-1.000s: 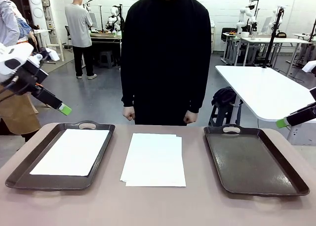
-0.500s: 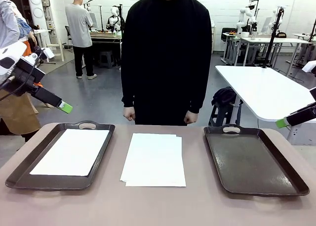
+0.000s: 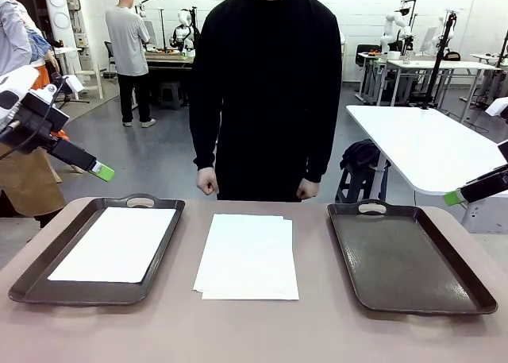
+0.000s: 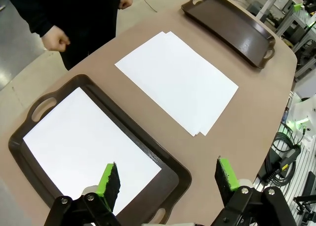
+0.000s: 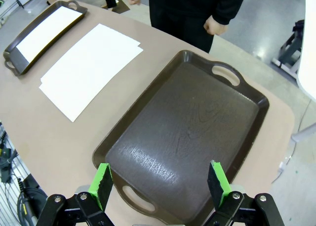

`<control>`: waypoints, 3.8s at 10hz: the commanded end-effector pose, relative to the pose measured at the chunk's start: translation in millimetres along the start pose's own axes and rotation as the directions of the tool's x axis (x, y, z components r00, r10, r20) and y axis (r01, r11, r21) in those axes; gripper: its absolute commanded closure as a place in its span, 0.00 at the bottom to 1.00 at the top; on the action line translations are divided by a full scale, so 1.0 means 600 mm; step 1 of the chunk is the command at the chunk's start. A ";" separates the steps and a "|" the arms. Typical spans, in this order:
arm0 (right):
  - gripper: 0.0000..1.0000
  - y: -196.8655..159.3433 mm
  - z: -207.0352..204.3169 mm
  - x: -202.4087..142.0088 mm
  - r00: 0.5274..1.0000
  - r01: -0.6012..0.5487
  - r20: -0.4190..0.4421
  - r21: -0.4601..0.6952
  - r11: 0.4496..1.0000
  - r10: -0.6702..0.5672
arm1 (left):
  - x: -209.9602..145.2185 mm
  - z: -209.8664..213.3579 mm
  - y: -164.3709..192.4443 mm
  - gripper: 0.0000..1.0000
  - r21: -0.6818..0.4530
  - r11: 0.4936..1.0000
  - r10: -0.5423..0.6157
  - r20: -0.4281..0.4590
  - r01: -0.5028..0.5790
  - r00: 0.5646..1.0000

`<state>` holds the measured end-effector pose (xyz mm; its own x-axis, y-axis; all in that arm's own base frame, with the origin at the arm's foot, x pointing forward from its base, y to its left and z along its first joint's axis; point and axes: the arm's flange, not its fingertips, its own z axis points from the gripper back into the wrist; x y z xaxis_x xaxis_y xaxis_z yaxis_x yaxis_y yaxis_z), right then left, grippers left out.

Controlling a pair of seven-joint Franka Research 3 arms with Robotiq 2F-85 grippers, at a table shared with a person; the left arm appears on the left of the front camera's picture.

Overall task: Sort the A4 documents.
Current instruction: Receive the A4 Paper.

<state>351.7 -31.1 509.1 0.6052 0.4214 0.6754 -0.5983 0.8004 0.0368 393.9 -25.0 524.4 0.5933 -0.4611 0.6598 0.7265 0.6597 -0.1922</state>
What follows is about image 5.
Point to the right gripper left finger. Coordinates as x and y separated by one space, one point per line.
102 186

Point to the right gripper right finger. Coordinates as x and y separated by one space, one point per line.
218 184

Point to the person's left forearm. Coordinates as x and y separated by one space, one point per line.
232 6

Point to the person's left hand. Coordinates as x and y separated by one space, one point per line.
215 25

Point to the brown plastic serving tray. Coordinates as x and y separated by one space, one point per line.
187 127
21 62

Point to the black power adapter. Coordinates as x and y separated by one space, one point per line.
6 161

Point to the white table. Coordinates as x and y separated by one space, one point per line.
308 50

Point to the black cloth bundle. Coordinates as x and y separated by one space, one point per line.
298 29

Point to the person in black sweater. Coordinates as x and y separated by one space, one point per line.
182 13

